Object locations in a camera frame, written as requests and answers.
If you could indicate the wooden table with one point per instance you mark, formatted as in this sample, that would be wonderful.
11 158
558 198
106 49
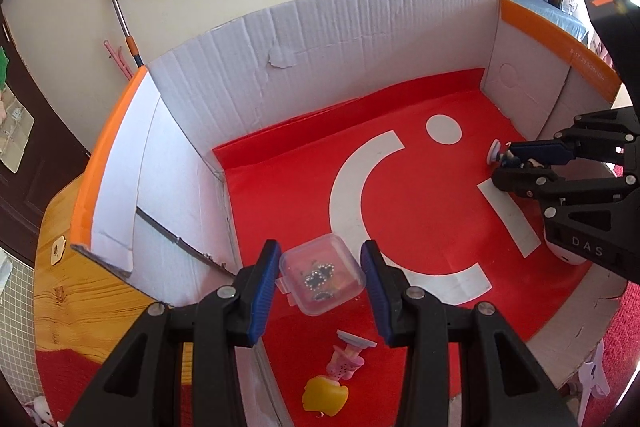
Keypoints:
65 302

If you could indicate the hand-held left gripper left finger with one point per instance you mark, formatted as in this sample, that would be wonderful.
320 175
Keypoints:
262 294

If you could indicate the small clear plastic box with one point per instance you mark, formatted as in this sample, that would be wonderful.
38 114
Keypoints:
320 267

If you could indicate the white and orange cardboard box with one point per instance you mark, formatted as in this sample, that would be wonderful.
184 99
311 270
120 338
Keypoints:
350 32

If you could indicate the white plush toy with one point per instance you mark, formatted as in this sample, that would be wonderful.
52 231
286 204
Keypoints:
40 412

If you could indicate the dark wooden door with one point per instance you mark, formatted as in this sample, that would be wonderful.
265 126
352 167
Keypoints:
30 207

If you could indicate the white plastic clip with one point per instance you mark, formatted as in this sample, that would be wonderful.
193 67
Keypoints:
592 377

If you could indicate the white round device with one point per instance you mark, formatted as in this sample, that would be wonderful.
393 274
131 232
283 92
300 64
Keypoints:
567 257

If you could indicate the red blanket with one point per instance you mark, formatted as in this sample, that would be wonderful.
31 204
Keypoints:
622 357

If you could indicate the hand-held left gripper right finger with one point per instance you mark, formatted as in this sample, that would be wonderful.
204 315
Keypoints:
375 294

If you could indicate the yellow toy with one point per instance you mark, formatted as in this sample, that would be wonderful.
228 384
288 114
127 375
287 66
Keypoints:
325 394

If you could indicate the pink toy figure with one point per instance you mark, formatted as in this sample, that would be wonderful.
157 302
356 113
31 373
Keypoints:
345 359

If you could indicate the hanging fabric organizer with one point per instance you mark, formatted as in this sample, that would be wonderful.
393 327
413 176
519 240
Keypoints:
12 137

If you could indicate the small figure with suction cup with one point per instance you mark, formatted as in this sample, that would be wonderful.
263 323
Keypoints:
495 153

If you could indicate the pink clothes hanger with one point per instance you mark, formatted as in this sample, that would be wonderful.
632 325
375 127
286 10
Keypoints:
119 59

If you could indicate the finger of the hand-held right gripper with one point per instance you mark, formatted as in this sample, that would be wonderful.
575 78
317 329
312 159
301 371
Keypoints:
535 152
520 182

